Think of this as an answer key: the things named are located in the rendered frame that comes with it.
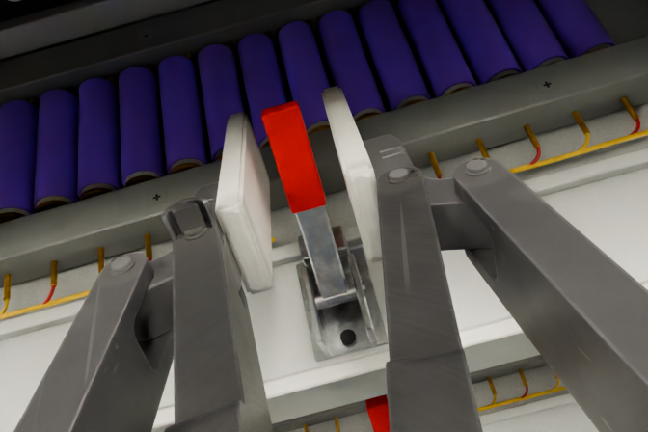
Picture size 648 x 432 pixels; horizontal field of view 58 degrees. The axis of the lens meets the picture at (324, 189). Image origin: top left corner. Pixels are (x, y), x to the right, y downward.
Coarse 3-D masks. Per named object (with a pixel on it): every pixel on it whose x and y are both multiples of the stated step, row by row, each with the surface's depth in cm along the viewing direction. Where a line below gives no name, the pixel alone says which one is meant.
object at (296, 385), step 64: (128, 0) 28; (192, 0) 29; (640, 0) 28; (576, 128) 25; (640, 128) 24; (576, 192) 24; (640, 192) 23; (448, 256) 23; (640, 256) 22; (0, 320) 25; (256, 320) 23; (384, 320) 22; (512, 320) 21; (0, 384) 23; (320, 384) 21; (384, 384) 23
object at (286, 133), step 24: (264, 120) 18; (288, 120) 18; (288, 144) 18; (288, 168) 19; (312, 168) 19; (288, 192) 19; (312, 192) 19; (312, 216) 20; (312, 240) 20; (312, 264) 20; (336, 264) 20; (336, 288) 21
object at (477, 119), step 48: (624, 48) 24; (480, 96) 24; (528, 96) 23; (576, 96) 23; (624, 96) 24; (432, 144) 24; (480, 144) 24; (144, 192) 24; (192, 192) 24; (0, 240) 24; (48, 240) 24; (96, 240) 24; (144, 240) 25
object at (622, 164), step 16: (608, 160) 23; (624, 160) 23; (640, 160) 23; (544, 176) 23; (560, 176) 23; (576, 176) 23; (592, 176) 23; (608, 176) 23; (544, 192) 23; (352, 240) 23; (272, 256) 24; (288, 256) 23; (64, 304) 24; (80, 304) 24; (16, 320) 24; (32, 320) 24; (48, 320) 24; (64, 320) 24; (0, 336) 24
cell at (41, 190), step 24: (48, 96) 28; (72, 96) 29; (48, 120) 28; (72, 120) 28; (48, 144) 27; (72, 144) 27; (48, 168) 26; (72, 168) 27; (48, 192) 25; (72, 192) 26
